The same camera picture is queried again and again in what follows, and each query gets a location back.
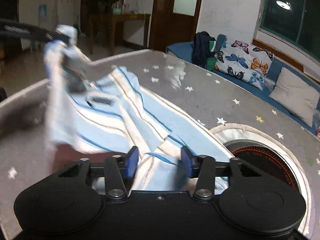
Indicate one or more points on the brown wooden door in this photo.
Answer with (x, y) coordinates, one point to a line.
(173, 21)

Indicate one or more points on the butterfly-patterned white cushion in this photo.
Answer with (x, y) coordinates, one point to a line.
(245, 62)

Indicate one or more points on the dark green-framed window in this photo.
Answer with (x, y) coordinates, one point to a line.
(295, 21)

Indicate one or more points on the blue white striped shirt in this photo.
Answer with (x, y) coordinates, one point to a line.
(91, 119)

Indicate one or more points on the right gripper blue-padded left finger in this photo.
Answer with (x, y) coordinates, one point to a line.
(119, 172)

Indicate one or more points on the grey plain pillow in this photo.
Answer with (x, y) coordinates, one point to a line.
(299, 98)

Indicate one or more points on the grey star-patterned mattress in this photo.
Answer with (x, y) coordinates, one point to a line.
(230, 111)

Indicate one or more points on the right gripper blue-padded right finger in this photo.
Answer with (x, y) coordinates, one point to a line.
(203, 168)

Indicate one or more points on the light green kettle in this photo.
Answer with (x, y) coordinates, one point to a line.
(117, 8)

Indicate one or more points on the blue sofa bench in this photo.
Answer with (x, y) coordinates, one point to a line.
(184, 50)

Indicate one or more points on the dark blue backpack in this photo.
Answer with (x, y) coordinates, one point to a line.
(204, 51)

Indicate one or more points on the wooden side table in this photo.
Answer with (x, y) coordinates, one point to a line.
(116, 25)

